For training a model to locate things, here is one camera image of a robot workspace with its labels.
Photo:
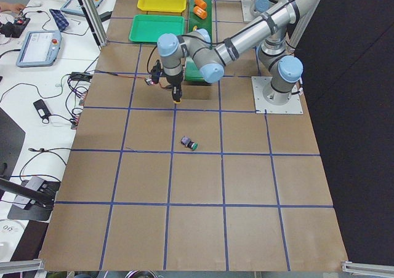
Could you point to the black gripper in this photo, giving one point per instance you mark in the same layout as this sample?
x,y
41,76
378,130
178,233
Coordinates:
x,y
173,80

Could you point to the orange cylinder with 4680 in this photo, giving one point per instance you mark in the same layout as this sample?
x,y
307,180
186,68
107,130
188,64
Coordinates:
x,y
200,12

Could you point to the plain orange cylinder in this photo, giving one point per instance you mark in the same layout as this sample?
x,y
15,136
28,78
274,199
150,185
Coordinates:
x,y
201,3

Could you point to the green plastic tray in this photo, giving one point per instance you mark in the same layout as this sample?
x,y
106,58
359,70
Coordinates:
x,y
148,28

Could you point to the teach pendant near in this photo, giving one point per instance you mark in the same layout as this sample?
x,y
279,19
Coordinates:
x,y
40,48

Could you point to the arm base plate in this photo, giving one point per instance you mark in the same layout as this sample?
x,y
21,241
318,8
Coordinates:
x,y
269,101
249,11

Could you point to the aluminium frame post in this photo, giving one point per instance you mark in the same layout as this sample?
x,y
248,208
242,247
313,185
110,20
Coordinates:
x,y
94,21

